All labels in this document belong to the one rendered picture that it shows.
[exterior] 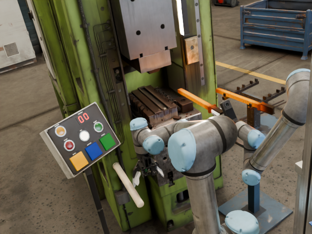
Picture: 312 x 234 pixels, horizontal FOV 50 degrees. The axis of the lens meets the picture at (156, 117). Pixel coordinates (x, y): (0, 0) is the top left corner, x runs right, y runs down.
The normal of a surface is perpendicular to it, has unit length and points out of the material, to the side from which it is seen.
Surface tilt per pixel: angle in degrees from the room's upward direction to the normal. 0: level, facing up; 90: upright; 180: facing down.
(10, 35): 90
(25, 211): 0
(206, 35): 90
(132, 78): 90
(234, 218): 7
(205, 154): 84
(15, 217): 0
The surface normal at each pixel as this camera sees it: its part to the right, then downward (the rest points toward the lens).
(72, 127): 0.59, -0.24
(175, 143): -0.89, 0.22
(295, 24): -0.74, 0.40
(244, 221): -0.03, -0.90
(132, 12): 0.41, 0.39
